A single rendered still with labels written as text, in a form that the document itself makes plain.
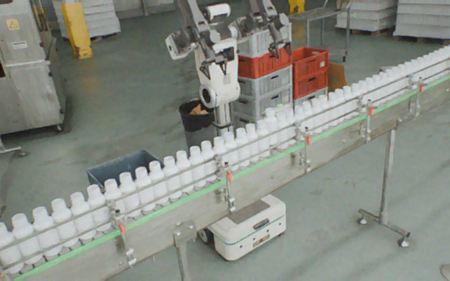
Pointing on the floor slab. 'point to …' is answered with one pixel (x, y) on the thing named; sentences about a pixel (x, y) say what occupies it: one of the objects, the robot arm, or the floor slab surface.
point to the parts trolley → (323, 26)
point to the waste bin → (197, 123)
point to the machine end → (19, 69)
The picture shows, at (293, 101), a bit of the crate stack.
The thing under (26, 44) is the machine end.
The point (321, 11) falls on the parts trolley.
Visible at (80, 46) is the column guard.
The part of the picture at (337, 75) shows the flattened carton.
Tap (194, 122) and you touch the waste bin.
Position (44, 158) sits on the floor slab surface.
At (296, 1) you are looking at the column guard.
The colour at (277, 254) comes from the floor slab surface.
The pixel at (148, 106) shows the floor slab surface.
